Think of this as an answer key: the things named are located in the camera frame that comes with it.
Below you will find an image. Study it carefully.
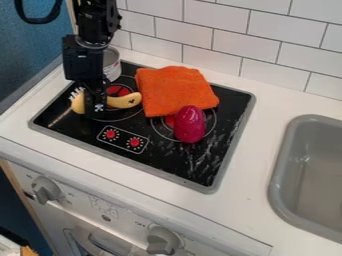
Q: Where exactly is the silver can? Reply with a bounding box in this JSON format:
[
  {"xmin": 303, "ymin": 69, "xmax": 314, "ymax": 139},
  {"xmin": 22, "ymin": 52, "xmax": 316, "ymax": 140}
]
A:
[{"xmin": 101, "ymin": 46, "xmax": 123, "ymax": 83}]

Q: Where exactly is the orange cloth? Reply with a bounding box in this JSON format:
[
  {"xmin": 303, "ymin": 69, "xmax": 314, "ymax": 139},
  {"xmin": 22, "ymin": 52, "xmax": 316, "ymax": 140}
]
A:
[{"xmin": 133, "ymin": 65, "xmax": 221, "ymax": 119}]

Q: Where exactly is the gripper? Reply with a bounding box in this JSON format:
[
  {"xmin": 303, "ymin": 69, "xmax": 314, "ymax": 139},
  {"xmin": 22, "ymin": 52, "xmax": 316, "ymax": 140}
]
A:
[{"xmin": 60, "ymin": 34, "xmax": 113, "ymax": 120}]

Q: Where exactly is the yellow brush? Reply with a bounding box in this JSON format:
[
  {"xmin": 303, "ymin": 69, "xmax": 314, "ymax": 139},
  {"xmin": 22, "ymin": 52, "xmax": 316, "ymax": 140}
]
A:
[{"xmin": 68, "ymin": 86, "xmax": 143, "ymax": 115}]

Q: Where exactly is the toy sink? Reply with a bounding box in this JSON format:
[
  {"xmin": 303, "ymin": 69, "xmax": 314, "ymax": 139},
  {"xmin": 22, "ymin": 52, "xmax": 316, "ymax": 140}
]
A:
[{"xmin": 267, "ymin": 113, "xmax": 342, "ymax": 245}]

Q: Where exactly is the black cable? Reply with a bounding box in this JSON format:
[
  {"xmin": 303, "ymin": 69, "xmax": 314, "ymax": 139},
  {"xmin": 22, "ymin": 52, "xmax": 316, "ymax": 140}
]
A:
[{"xmin": 12, "ymin": 0, "xmax": 65, "ymax": 25}]

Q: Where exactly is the magenta toy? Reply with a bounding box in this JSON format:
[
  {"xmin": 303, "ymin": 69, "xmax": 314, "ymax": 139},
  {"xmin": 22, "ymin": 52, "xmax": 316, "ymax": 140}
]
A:
[{"xmin": 172, "ymin": 105, "xmax": 208, "ymax": 144}]

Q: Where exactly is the toy stove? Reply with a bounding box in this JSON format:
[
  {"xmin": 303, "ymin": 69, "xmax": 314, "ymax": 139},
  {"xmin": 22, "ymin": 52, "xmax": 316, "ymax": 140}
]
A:
[{"xmin": 26, "ymin": 59, "xmax": 258, "ymax": 195}]

